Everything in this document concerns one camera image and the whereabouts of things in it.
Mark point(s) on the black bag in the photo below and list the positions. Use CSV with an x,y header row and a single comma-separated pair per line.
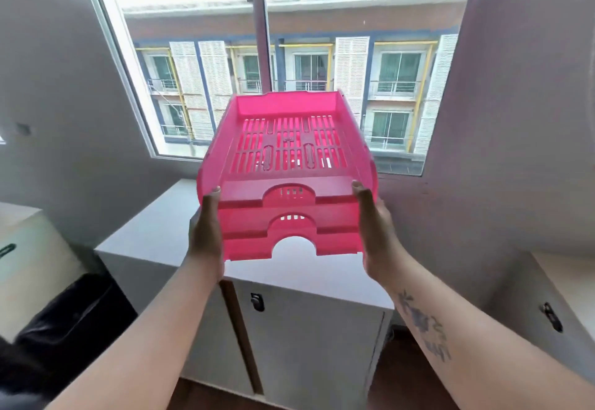
x,y
74,321

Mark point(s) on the person's right thumb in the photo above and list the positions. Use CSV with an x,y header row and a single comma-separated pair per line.
x,y
367,212

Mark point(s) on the person's right forearm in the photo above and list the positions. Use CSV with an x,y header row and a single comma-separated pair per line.
x,y
465,349

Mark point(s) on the white framed glass window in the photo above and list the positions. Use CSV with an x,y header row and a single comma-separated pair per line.
x,y
260,28

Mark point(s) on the person's left hand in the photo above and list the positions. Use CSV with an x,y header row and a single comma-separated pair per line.
x,y
204,242

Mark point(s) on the apartment building outside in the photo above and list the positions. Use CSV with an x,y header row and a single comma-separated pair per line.
x,y
395,65

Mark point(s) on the person's left thumb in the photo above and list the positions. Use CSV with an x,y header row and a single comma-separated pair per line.
x,y
211,212

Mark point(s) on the large pink plastic document tray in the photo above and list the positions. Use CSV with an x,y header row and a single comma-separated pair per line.
x,y
288,112

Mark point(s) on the white cabinet with brown strip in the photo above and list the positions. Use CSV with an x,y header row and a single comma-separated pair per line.
x,y
316,330

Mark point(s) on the person's left forearm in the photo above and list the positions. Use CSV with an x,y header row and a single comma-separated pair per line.
x,y
153,340

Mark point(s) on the person's right hand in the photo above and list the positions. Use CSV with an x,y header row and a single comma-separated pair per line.
x,y
379,242

